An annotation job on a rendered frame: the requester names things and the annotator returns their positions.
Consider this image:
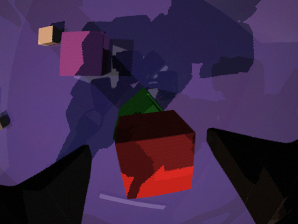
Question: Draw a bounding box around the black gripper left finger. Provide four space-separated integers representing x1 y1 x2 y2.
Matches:
0 145 92 224

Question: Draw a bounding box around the green block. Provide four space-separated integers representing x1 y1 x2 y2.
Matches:
117 87 164 120
112 95 161 140

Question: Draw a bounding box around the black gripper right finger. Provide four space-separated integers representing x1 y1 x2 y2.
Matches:
206 128 298 224

